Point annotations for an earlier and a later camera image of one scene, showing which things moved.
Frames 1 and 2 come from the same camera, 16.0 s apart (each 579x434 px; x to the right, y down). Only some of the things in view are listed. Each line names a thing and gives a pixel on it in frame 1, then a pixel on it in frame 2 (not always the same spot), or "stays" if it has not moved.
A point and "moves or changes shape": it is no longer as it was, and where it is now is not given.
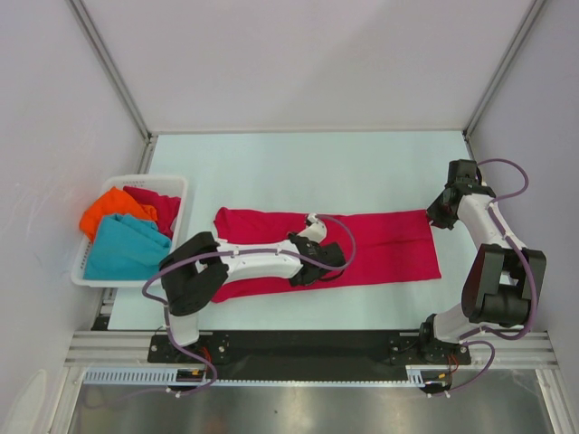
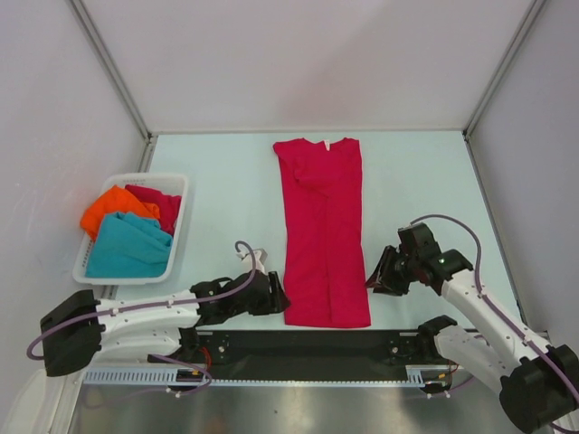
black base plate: x=311 y=355 stays
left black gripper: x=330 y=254 -> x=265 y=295
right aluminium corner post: x=503 y=65 stays
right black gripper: x=440 y=220 -> x=382 y=279
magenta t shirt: x=382 y=247 moves or changes shape
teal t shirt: x=126 y=248 stays
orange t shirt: x=114 y=201 stays
